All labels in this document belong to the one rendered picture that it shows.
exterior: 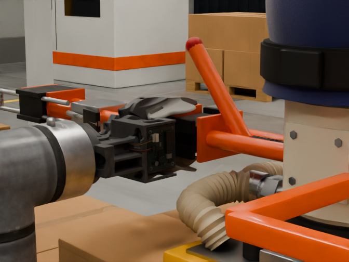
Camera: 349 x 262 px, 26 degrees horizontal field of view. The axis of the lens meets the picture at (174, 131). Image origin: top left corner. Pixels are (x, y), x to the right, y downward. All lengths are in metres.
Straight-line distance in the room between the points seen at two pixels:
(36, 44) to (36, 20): 0.14
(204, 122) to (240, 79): 7.43
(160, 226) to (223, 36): 7.58
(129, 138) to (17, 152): 0.16
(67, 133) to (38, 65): 3.80
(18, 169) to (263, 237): 0.30
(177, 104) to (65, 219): 1.45
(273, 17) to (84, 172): 0.27
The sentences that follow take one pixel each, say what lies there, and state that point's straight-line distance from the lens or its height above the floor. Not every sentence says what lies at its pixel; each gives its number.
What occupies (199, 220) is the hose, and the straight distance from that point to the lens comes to 0.88.
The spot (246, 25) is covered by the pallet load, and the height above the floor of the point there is 0.81.
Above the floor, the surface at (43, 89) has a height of 1.10.
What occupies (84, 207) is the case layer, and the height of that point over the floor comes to 0.54.
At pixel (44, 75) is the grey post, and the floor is 0.71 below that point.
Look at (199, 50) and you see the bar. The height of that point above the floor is 1.19.
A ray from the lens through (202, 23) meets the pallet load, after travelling 8.75.
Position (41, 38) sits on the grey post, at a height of 0.94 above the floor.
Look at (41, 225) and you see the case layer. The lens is 2.36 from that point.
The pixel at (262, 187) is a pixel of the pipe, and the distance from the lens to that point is 0.94.
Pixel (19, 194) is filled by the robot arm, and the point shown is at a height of 1.06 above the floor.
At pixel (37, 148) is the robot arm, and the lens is 0.82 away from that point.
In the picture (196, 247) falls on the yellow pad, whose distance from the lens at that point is 0.89.
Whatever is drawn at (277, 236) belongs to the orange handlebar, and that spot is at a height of 1.08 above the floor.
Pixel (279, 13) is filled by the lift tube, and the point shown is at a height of 1.24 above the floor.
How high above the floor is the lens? 1.27
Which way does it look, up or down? 11 degrees down
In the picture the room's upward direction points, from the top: straight up
